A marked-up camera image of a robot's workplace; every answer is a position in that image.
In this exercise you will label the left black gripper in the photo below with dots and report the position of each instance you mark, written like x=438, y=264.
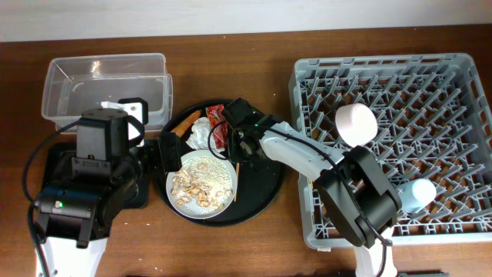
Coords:
x=159, y=160

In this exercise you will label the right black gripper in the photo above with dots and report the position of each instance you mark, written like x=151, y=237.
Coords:
x=235, y=152

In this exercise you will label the wooden chopstick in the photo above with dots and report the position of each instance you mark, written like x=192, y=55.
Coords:
x=237, y=171

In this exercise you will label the blue plastic cup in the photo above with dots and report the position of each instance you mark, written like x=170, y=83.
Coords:
x=416, y=195

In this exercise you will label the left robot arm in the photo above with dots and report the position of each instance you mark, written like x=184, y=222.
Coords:
x=70, y=219

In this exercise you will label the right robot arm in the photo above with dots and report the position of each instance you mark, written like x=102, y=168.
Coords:
x=359, y=199

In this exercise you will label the grey dishwasher rack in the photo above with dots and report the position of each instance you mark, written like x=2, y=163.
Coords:
x=434, y=123

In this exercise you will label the orange carrot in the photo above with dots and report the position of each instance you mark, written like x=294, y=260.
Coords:
x=182, y=127

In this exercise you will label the crumpled white napkin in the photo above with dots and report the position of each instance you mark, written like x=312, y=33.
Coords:
x=200, y=131

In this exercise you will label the red snack wrapper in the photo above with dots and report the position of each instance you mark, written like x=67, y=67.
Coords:
x=219, y=125

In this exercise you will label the black round tray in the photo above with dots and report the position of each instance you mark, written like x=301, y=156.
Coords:
x=258, y=184

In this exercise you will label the black rectangular tray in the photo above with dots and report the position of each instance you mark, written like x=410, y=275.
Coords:
x=140, y=192

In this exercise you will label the grey plate with food scraps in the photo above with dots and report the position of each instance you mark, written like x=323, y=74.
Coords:
x=203, y=187

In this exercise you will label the clear plastic bin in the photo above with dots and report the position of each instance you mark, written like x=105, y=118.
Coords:
x=76, y=84

